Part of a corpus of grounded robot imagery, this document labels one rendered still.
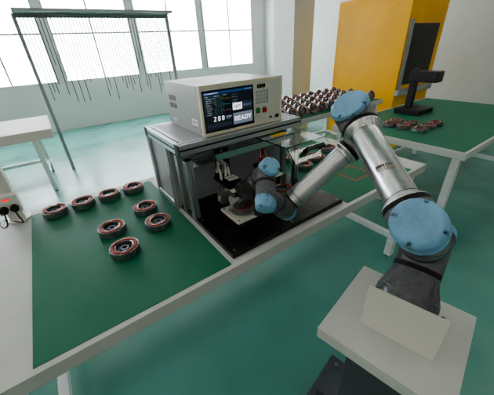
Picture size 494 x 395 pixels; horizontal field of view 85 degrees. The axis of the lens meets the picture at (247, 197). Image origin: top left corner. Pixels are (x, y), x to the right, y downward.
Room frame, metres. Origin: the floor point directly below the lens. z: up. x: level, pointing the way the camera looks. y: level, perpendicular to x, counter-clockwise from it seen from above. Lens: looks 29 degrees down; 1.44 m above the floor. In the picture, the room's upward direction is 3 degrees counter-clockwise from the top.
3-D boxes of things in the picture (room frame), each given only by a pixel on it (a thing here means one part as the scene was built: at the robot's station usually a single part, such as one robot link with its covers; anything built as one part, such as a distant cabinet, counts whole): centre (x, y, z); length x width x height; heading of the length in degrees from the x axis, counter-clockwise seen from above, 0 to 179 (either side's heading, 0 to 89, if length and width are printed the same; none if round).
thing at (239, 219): (1.06, 0.02, 0.78); 0.15 x 0.15 x 0.01; 34
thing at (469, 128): (2.63, -1.93, 0.37); 1.85 x 1.10 x 0.75; 124
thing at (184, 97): (1.41, 0.09, 1.22); 0.44 x 0.39 x 0.20; 124
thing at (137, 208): (1.16, 0.51, 0.77); 0.11 x 0.11 x 0.04
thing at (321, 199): (1.15, -0.07, 0.76); 0.64 x 0.47 x 0.02; 124
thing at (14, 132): (1.11, 1.00, 0.98); 0.37 x 0.35 x 0.46; 124
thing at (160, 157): (1.28, 0.42, 0.91); 0.28 x 0.03 x 0.32; 34
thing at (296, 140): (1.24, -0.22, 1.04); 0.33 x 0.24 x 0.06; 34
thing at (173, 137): (1.40, 0.10, 1.09); 0.68 x 0.44 x 0.05; 124
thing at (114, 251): (0.85, 0.50, 0.77); 0.11 x 0.11 x 0.04
